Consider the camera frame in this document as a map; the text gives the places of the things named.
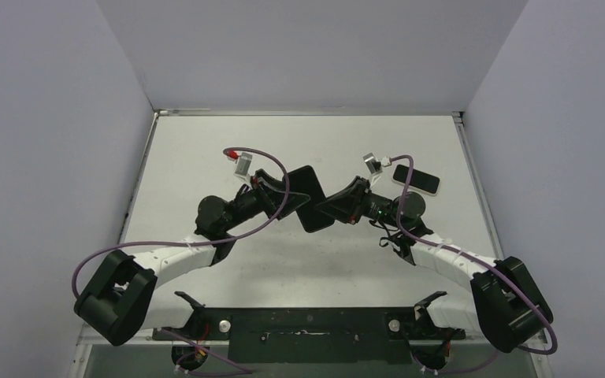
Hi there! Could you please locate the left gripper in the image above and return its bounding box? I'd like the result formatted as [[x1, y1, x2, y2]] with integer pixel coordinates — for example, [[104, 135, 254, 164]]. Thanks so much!
[[222, 169, 310, 232]]

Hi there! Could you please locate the black phone case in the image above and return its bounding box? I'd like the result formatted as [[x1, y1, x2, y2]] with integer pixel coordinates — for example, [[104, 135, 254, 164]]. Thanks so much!
[[277, 165, 335, 233]]

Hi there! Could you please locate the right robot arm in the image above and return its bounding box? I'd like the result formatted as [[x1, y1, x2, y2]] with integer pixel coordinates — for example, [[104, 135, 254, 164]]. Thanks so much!
[[314, 177, 553, 353]]

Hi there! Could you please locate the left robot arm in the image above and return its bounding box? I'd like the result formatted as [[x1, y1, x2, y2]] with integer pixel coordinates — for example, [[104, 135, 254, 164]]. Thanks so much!
[[73, 166, 324, 346]]

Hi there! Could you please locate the cream-edged spare phone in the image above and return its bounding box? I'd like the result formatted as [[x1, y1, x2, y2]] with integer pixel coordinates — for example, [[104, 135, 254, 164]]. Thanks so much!
[[392, 165, 440, 196]]

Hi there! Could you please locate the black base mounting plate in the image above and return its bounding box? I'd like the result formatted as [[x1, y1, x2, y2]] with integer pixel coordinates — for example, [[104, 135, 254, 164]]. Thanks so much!
[[153, 298, 466, 365]]

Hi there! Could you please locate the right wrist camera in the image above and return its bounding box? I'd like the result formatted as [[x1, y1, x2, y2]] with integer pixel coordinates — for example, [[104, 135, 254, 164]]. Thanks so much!
[[363, 153, 383, 176]]

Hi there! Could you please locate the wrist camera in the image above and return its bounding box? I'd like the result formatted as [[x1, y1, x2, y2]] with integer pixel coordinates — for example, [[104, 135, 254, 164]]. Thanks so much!
[[363, 153, 383, 176], [234, 152, 253, 183]]

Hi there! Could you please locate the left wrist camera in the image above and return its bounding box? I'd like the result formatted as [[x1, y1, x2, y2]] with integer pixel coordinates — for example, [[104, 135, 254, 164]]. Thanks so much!
[[234, 152, 253, 183]]

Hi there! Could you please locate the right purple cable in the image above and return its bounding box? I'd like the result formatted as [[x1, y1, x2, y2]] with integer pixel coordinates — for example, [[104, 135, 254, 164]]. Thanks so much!
[[383, 154, 559, 376]]

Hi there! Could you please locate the purple cable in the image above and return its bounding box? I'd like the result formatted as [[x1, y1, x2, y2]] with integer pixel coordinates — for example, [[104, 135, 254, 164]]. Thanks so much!
[[383, 154, 559, 376], [71, 146, 291, 376]]

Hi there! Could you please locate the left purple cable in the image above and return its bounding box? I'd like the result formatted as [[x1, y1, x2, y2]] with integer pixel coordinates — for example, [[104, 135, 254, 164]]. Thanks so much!
[[71, 146, 291, 376]]

